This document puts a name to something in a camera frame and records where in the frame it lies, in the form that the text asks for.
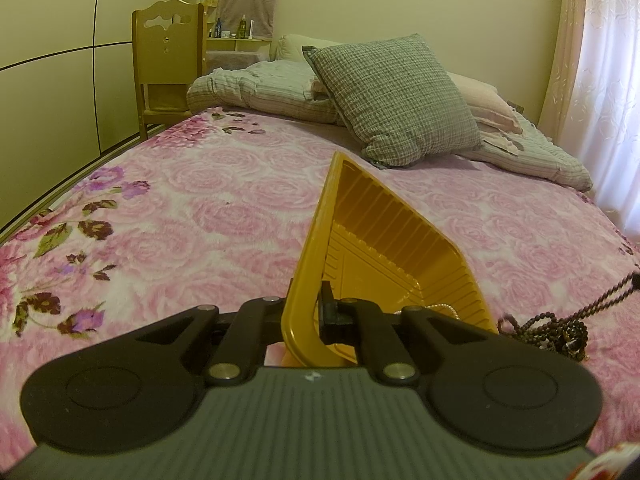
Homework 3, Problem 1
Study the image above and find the cream wardrobe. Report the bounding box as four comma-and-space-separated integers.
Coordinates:
0, 0, 190, 233

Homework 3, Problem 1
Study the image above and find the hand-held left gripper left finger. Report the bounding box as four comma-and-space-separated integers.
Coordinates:
100, 296, 291, 387

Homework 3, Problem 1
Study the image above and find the red and white cloth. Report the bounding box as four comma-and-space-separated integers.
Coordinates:
570, 441, 632, 480

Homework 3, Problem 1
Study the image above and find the grey striped quilt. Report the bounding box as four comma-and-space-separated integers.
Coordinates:
186, 59, 594, 192

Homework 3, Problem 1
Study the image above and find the long dark bead necklace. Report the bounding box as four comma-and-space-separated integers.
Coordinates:
497, 271, 640, 363

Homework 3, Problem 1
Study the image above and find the brown bead bracelet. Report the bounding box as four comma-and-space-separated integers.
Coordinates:
560, 322, 591, 362

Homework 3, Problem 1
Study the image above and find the wooden chair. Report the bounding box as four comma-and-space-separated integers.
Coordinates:
131, 0, 206, 142

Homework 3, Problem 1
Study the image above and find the beige curtain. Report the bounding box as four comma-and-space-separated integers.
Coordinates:
536, 0, 591, 141

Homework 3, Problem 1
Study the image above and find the yellow plastic tray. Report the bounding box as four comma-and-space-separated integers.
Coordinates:
280, 151, 500, 368

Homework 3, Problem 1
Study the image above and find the white sheer curtain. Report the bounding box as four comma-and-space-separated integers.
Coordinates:
555, 0, 640, 241

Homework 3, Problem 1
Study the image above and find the white pearl chain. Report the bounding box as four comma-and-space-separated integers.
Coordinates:
397, 304, 463, 320

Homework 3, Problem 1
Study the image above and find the pink pillow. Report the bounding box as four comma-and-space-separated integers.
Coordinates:
446, 71, 516, 126

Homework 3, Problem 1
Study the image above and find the cream vanity shelf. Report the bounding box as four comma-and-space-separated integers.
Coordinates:
202, 2, 275, 73

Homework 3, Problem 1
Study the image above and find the pink folded cloth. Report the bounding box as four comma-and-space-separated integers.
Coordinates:
470, 110, 525, 157

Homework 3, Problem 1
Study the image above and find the grey plaid pillow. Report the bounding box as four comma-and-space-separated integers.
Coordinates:
301, 33, 483, 170

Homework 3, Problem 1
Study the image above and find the white pillow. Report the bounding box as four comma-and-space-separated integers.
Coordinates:
276, 34, 346, 63

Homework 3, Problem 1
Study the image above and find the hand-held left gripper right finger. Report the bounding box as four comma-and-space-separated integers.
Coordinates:
319, 281, 501, 386

